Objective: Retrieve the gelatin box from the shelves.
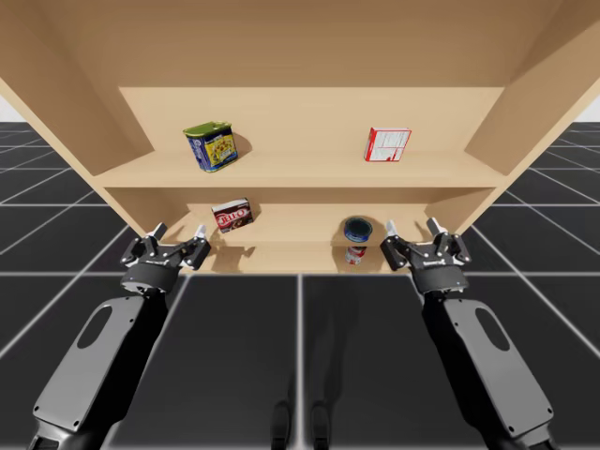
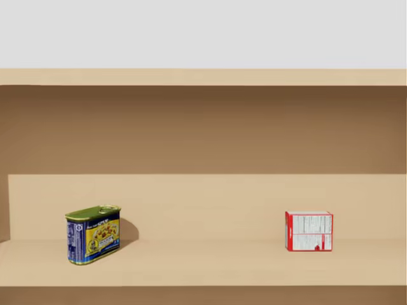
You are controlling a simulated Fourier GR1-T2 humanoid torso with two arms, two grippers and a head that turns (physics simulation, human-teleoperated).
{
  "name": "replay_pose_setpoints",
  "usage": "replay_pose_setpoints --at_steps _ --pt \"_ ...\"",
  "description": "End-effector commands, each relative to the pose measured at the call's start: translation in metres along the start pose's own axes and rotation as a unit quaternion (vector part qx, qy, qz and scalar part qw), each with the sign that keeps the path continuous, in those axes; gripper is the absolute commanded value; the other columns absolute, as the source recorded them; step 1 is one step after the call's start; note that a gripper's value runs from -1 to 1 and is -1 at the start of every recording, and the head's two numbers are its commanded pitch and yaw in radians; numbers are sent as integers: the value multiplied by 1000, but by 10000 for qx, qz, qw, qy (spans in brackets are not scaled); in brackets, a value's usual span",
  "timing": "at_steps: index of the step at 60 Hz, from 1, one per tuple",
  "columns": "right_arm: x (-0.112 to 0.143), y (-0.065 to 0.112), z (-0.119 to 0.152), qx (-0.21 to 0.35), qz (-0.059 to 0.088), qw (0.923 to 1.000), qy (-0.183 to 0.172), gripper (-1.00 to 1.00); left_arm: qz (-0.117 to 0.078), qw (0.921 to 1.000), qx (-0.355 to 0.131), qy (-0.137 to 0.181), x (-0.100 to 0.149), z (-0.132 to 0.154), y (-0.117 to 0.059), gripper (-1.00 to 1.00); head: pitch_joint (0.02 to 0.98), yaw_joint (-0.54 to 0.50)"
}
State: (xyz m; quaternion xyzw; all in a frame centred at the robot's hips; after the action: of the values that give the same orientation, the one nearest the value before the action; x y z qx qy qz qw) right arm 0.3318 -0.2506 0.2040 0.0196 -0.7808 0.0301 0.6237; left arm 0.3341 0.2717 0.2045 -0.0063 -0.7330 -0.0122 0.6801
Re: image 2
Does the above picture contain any pale wooden shelf unit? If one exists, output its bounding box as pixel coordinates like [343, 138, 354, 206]
[0, 68, 407, 305]

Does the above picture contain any red and white carton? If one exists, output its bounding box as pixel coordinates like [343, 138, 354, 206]
[284, 210, 335, 253]

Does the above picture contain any green and blue rectangular can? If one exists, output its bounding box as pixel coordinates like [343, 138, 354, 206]
[64, 205, 122, 267]

